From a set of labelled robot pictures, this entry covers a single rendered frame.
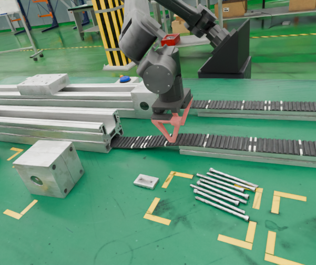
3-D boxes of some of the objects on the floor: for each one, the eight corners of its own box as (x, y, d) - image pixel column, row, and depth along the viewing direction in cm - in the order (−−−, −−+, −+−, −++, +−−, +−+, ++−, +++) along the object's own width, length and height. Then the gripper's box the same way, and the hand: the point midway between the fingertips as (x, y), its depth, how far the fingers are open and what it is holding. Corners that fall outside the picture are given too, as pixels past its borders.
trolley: (225, 49, 396) (223, -27, 343) (224, 60, 352) (222, -25, 299) (162, 55, 426) (151, -14, 373) (153, 66, 382) (140, -10, 329)
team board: (-25, 71, 568) (-83, -32, 466) (-11, 63, 610) (-61, -32, 507) (35, 62, 542) (-12, -49, 439) (46, 55, 584) (5, -48, 481)
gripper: (174, 84, 49) (183, 149, 58) (190, 63, 59) (195, 121, 67) (143, 85, 52) (155, 146, 60) (162, 64, 61) (171, 120, 70)
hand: (176, 130), depth 63 cm, fingers open, 8 cm apart
